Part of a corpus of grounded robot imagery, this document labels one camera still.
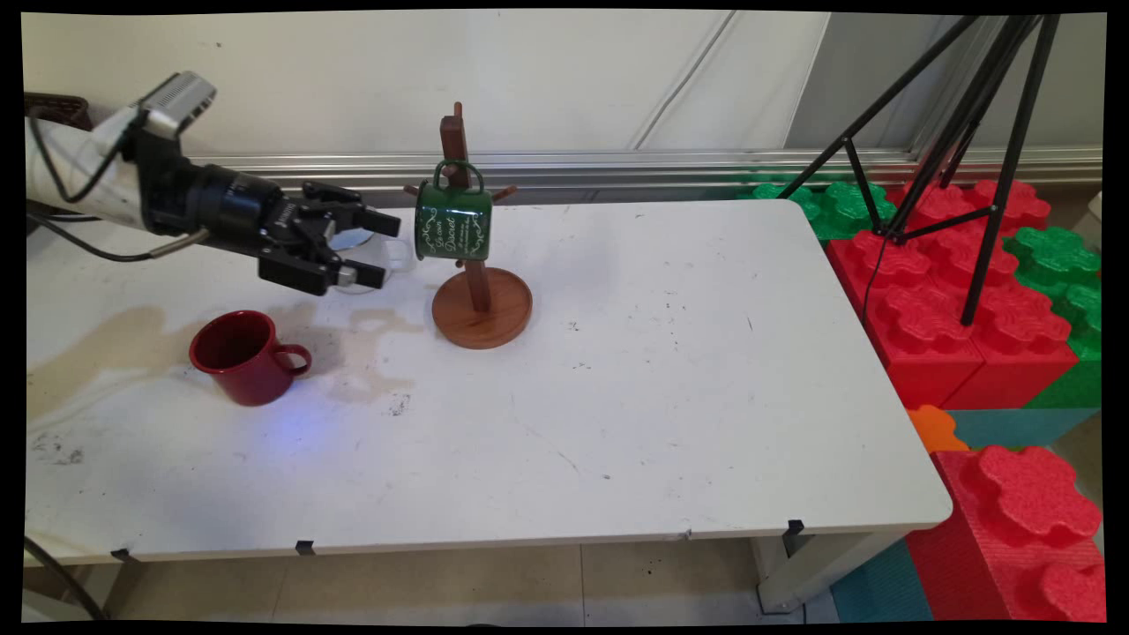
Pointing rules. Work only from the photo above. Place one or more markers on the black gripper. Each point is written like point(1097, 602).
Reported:
point(238, 212)

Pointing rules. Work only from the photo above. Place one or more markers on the green enamel mug white print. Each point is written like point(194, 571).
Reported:
point(454, 225)

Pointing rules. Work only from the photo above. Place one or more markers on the red ceramic mug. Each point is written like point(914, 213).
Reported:
point(242, 370)

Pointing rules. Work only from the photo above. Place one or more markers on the brown wooden mug tree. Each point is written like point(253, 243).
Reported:
point(481, 313)

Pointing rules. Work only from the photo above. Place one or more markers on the dark brown wicker basket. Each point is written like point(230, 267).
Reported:
point(57, 110)

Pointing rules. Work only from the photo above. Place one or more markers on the small green foam block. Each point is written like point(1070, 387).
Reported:
point(847, 207)

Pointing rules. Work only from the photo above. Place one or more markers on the white table leg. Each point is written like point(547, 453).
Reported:
point(794, 582)

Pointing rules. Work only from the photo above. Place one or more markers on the large red foam block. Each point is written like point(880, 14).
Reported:
point(935, 326)

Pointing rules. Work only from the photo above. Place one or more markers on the orange foam piece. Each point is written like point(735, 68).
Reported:
point(935, 429)

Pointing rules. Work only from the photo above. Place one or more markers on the teal foam floor mat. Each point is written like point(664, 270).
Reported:
point(878, 591)

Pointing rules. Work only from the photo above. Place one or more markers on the small red foam block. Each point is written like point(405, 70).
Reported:
point(1014, 203)

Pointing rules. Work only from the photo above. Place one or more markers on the black tripod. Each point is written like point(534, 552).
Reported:
point(1017, 132)

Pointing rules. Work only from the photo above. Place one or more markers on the flat teal foam block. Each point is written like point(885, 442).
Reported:
point(1023, 425)

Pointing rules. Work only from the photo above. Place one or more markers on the large green foam block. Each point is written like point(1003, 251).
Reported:
point(1067, 282)

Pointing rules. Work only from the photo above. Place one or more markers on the tall red foam block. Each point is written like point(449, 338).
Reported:
point(1014, 529)

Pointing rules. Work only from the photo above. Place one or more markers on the aluminium wall rail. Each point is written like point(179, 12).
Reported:
point(617, 168)

